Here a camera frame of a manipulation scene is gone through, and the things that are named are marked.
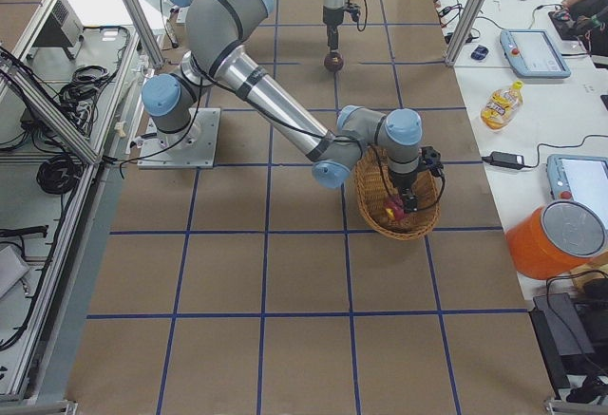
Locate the far blue teach pendant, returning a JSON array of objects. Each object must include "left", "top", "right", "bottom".
[{"left": 499, "top": 29, "right": 571, "bottom": 79}]

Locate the dark red apple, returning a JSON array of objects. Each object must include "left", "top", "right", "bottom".
[{"left": 323, "top": 51, "right": 344, "bottom": 73}]

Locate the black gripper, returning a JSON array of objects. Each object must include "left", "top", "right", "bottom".
[
  {"left": 323, "top": 6, "right": 344, "bottom": 55},
  {"left": 391, "top": 172, "right": 418, "bottom": 212}
]

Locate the red yellow apple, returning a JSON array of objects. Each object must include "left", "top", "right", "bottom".
[{"left": 384, "top": 196, "right": 406, "bottom": 221}]

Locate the blue teach pendant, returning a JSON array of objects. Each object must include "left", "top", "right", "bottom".
[
  {"left": 499, "top": 29, "right": 571, "bottom": 79},
  {"left": 546, "top": 154, "right": 607, "bottom": 211}
]

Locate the grey control box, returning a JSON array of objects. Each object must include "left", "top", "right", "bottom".
[{"left": 32, "top": 0, "right": 84, "bottom": 60}]

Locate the near blue teach pendant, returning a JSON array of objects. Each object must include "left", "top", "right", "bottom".
[{"left": 546, "top": 154, "right": 607, "bottom": 211}]

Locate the yellow juice bottle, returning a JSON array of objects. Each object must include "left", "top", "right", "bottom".
[{"left": 480, "top": 81, "right": 524, "bottom": 130}]

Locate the woven wicker basket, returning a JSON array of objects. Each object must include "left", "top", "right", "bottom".
[{"left": 354, "top": 146, "right": 446, "bottom": 240}]

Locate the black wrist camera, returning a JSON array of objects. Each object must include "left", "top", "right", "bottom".
[
  {"left": 345, "top": 3, "right": 361, "bottom": 23},
  {"left": 420, "top": 146, "right": 445, "bottom": 178}
]

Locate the coiled black cable bundle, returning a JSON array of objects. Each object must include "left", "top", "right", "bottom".
[{"left": 36, "top": 153, "right": 77, "bottom": 196}]

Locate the orange bucket with grey lid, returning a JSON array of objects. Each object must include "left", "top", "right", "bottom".
[{"left": 505, "top": 200, "right": 607, "bottom": 280}]

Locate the aluminium frame post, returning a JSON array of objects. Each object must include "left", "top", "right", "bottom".
[{"left": 445, "top": 0, "right": 485, "bottom": 67}]

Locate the black laptop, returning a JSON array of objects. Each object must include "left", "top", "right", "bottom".
[{"left": 529, "top": 292, "right": 607, "bottom": 393}]

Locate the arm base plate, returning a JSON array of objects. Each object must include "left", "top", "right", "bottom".
[{"left": 137, "top": 107, "right": 221, "bottom": 169}]

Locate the black power adapter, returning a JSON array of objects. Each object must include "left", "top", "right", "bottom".
[{"left": 482, "top": 151, "right": 525, "bottom": 170}]

